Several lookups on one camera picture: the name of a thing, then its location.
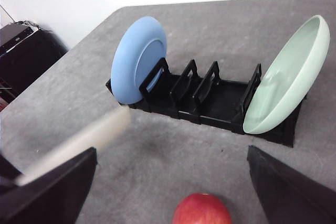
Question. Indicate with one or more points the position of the white plate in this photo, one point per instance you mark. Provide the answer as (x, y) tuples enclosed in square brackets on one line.
[(76, 143)]

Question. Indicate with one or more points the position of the black plate rack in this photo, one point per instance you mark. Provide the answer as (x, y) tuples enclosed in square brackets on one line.
[(208, 98)]

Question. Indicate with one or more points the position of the red pomegranate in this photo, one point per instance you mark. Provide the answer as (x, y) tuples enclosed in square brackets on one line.
[(202, 209)]

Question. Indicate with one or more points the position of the green plate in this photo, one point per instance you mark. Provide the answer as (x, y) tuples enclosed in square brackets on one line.
[(289, 77)]

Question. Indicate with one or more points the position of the blue plate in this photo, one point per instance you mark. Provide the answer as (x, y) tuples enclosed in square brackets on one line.
[(138, 52)]

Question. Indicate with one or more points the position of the black box in background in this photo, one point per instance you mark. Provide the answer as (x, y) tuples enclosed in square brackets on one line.
[(27, 51)]

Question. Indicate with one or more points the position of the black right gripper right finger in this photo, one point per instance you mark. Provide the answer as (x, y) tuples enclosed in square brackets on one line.
[(288, 195)]

